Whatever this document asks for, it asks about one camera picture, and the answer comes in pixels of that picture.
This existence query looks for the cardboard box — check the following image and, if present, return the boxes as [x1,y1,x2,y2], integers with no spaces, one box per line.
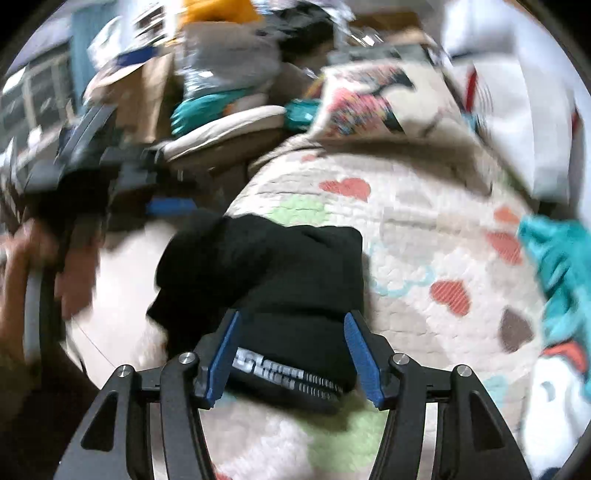
[85,51,185,144]

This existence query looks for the small teal packet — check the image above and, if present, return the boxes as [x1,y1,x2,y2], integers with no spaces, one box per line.
[284,99,324,134]

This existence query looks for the white paper bag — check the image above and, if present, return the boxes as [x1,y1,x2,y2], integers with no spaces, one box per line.
[441,0,583,204]

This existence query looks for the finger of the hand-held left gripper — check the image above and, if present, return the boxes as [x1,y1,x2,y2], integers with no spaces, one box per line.
[115,148,199,220]

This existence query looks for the teal fleece blanket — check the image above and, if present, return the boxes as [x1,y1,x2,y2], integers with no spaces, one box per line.
[517,217,591,480]

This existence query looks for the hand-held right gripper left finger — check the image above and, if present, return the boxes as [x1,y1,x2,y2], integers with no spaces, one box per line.
[60,309,243,480]

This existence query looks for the heart print quilt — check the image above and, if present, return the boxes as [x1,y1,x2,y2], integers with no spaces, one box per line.
[65,134,555,480]

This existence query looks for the teal cloth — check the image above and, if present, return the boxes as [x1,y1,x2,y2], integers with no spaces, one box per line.
[171,90,259,137]

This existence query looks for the orange cloth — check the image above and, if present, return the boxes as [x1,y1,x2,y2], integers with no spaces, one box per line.
[178,0,264,28]

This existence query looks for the person's left hand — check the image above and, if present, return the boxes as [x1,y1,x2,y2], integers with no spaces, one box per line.
[0,222,100,324]

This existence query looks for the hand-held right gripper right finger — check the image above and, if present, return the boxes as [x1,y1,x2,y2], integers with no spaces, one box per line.
[344,311,534,480]

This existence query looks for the floral printed pillow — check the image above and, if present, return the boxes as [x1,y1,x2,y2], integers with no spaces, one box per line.
[307,60,467,139]

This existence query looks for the white framed window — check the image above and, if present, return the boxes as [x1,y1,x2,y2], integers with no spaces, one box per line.
[0,60,70,153]

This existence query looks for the dark cloth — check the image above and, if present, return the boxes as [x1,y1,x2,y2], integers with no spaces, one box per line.
[263,7,335,65]

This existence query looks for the black pants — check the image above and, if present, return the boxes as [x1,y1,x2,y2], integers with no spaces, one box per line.
[147,210,365,414]

